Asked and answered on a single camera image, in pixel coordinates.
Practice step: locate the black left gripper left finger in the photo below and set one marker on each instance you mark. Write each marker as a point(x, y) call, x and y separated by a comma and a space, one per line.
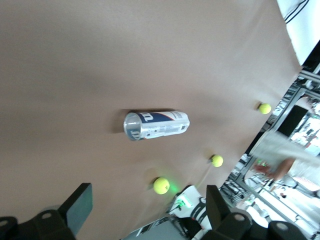
point(50, 222)

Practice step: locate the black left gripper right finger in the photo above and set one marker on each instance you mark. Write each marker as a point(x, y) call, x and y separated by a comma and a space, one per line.
point(237, 227)

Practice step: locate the blue white tennis ball can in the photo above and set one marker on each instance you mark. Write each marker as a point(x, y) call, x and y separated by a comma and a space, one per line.
point(160, 125)

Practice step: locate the bare forearm of person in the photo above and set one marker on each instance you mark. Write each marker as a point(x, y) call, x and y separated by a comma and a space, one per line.
point(283, 168)

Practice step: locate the yellow-green tennis ball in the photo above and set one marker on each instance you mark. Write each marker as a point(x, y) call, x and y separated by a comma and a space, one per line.
point(265, 108)
point(217, 160)
point(161, 185)

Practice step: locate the person in pale shirt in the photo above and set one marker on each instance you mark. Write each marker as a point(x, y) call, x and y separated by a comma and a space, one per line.
point(282, 147)

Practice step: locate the black monitor screen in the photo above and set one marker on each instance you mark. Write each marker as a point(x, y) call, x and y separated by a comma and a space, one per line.
point(292, 121)

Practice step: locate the brown table mat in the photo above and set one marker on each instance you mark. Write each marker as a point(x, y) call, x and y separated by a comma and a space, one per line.
point(75, 75)

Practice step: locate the aluminium extrusion frame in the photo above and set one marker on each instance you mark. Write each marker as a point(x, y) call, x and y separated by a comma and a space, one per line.
point(290, 105)

